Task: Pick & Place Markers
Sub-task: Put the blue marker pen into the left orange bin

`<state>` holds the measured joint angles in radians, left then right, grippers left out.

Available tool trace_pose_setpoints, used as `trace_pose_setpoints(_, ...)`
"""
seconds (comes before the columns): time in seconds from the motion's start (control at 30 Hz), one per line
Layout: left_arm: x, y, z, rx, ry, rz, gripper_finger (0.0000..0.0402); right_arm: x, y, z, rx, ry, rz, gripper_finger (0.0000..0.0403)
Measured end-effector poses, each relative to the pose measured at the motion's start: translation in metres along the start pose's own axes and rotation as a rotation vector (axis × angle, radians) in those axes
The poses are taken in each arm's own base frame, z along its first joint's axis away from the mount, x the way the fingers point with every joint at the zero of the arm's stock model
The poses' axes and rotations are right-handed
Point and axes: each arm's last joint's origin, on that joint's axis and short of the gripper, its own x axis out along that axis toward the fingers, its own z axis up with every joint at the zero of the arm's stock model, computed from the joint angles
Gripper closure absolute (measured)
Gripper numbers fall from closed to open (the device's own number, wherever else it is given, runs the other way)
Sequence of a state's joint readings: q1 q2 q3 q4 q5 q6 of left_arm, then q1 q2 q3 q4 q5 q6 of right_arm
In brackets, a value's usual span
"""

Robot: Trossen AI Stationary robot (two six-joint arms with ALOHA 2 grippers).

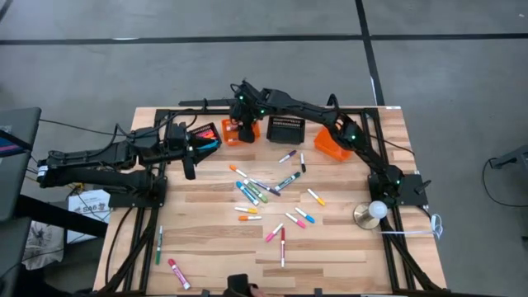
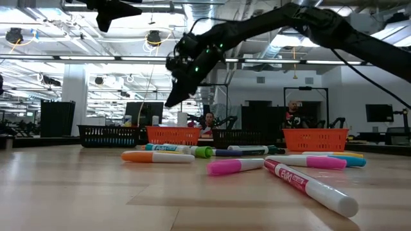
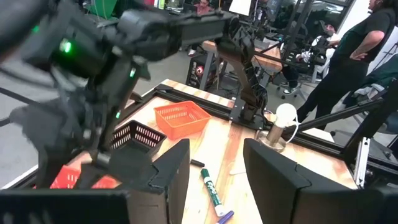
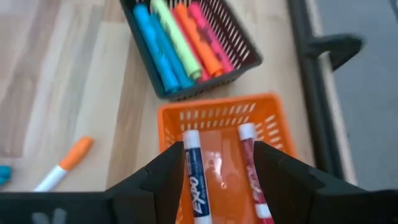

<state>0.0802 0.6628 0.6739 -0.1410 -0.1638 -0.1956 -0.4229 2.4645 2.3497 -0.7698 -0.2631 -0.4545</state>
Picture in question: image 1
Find black beam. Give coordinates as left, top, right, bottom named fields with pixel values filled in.
left=16, top=194, right=109, bottom=239

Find small light blue marker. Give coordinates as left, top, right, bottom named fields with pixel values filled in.
left=294, top=207, right=317, bottom=224

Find black cable bundle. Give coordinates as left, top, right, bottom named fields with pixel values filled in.
left=105, top=205, right=160, bottom=295
left=381, top=218, right=442, bottom=295

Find teal Expo marker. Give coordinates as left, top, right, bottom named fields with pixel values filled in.
left=235, top=181, right=260, bottom=206

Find brass lamp white bulb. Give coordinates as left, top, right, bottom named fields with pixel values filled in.
left=352, top=200, right=389, bottom=231

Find small pink marker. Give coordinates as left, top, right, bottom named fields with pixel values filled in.
left=285, top=212, right=308, bottom=230
left=265, top=222, right=285, bottom=243

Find white cable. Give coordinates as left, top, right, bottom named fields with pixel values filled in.
left=373, top=213, right=445, bottom=241

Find black bar device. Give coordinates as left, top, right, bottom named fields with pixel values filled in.
left=178, top=97, right=238, bottom=108

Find thin green marker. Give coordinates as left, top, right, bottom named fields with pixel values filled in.
left=155, top=224, right=164, bottom=266

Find magenta Expo marker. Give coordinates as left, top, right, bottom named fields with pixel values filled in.
left=167, top=258, right=191, bottom=290

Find dark green Expo marker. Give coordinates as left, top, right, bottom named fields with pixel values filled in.
left=274, top=171, right=302, bottom=192

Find orange plastic basket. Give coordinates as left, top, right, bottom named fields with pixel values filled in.
left=313, top=125, right=354, bottom=163
left=221, top=118, right=262, bottom=147

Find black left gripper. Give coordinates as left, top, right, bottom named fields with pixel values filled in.
left=164, top=121, right=223, bottom=182

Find black aluminium table frame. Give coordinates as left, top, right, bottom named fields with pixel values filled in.
left=94, top=106, right=445, bottom=297

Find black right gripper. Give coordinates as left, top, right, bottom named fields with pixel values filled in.
left=229, top=80, right=267, bottom=144

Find white cloth bag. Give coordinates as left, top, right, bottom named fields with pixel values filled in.
left=22, top=220, right=65, bottom=271

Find black floor cable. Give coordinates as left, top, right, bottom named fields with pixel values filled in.
left=40, top=118, right=131, bottom=138
left=482, top=158, right=528, bottom=210

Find black plastic basket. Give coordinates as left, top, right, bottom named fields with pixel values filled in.
left=266, top=115, right=307, bottom=145
left=187, top=122, right=223, bottom=160

